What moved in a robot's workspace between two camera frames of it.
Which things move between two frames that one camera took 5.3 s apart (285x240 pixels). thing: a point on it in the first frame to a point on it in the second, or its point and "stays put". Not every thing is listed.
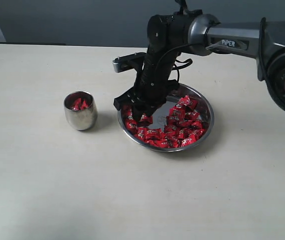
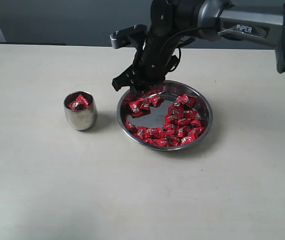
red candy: (145, 120) to (80, 101)
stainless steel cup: (80, 110) stays put
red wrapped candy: (167, 143) stays put
